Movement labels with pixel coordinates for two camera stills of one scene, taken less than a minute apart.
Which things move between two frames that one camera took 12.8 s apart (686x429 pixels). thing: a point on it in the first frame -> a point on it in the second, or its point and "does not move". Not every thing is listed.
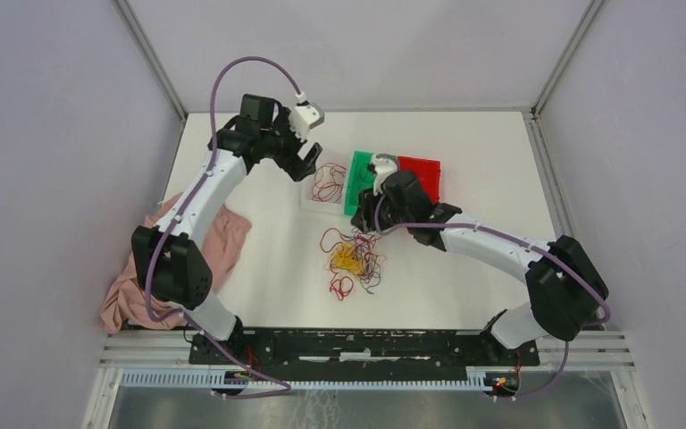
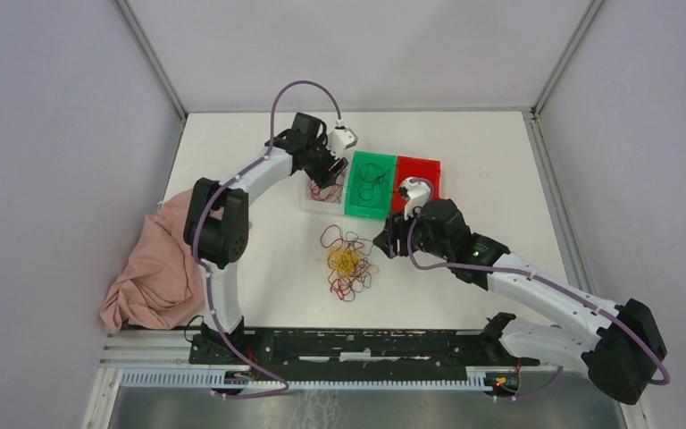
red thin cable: x=329 y=182 does not move
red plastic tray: x=428 y=170 does not move
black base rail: x=296 y=353 does not move
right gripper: x=365 y=215 -> x=396 y=228
